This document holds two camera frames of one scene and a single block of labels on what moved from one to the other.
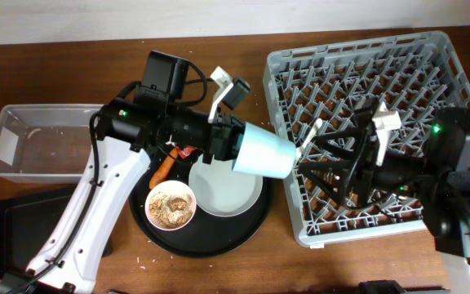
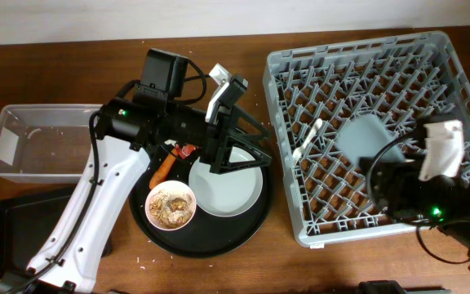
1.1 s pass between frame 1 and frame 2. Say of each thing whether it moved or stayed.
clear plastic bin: stayed
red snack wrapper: stayed
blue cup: moved
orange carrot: stayed
